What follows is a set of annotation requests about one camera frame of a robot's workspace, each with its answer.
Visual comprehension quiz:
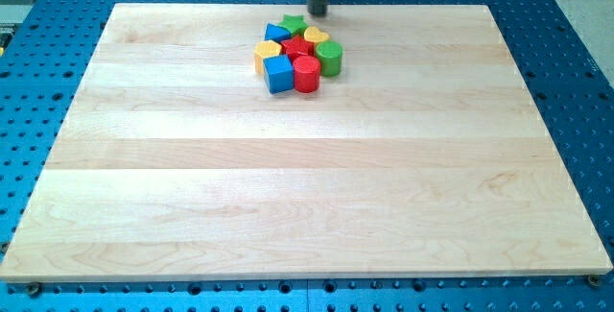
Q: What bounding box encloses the red star block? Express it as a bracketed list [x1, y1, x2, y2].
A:
[281, 35, 314, 61]

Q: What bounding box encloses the green star block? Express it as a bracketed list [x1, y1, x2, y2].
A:
[278, 14, 309, 37]

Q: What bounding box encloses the red cylinder block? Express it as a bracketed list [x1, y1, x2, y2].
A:
[293, 56, 320, 93]

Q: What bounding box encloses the blue cube block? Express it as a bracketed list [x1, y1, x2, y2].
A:
[263, 55, 294, 94]

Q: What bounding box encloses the green cylinder block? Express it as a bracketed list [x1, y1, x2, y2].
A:
[315, 41, 343, 77]

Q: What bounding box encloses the yellow hexagon block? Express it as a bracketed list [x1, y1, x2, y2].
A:
[253, 40, 282, 75]

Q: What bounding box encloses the yellow heart block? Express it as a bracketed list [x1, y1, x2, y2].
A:
[303, 26, 330, 46]

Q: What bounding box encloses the blue triangle block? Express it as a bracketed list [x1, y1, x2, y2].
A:
[264, 23, 292, 43]

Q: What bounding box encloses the light wooden board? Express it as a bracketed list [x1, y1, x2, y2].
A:
[1, 3, 612, 282]

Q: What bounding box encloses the blue perforated metal table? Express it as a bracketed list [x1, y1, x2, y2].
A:
[1, 0, 613, 311]

